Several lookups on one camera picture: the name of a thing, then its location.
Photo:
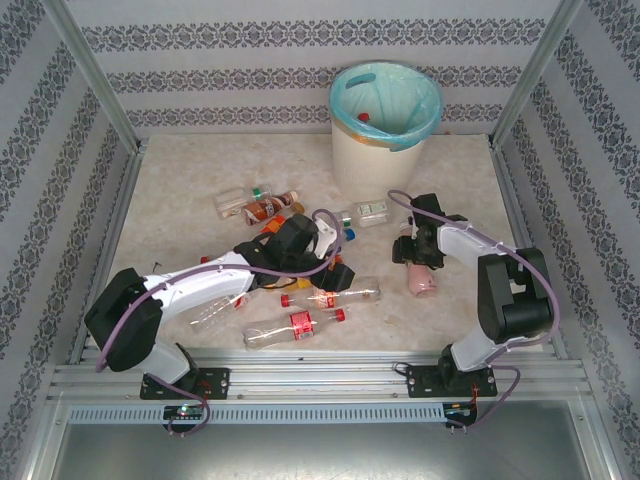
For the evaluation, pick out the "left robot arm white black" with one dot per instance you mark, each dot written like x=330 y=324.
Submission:
x=200 y=285

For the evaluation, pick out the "small clear bottle blue cap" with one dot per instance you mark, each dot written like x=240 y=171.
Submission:
x=350 y=234

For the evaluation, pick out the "aluminium side rail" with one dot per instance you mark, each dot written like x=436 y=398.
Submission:
x=511 y=190
x=107 y=250

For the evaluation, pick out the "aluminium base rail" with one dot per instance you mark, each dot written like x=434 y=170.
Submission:
x=320 y=372

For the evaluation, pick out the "white waste bin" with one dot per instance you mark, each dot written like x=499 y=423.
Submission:
x=375 y=170

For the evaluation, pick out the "white trash bin, teal liner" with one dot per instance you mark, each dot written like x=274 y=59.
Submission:
x=420 y=100

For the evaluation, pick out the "grey metal panel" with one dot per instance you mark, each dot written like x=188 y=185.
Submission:
x=320 y=455

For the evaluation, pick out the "cola bottle large red label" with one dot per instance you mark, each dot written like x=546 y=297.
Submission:
x=302 y=324

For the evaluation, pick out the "brown tea bottle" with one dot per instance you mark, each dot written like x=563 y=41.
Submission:
x=267 y=207

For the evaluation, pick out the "clear crushed bottle red label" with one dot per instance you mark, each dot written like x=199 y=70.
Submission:
x=215 y=315

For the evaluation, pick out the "clear square bottle green label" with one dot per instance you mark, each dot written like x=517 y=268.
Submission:
x=372 y=214

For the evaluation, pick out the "clear cola bottle red cap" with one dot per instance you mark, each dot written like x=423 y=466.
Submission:
x=345 y=295

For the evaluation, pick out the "bottle with red cap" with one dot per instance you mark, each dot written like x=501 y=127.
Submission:
x=364 y=118

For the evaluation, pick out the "bottle with yellow cap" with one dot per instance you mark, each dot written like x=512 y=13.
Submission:
x=298 y=208

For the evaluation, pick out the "small black circuit board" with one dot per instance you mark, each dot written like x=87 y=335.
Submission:
x=185 y=411
x=460 y=411

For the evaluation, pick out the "aluminium frame post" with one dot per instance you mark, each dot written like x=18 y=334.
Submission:
x=532 y=75
x=92 y=75

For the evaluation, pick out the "pink bottle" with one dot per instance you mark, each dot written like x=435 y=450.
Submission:
x=422 y=282

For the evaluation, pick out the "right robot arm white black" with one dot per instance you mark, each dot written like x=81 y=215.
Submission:
x=462 y=247

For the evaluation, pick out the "clear bottle green cap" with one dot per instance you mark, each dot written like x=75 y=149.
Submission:
x=232 y=202

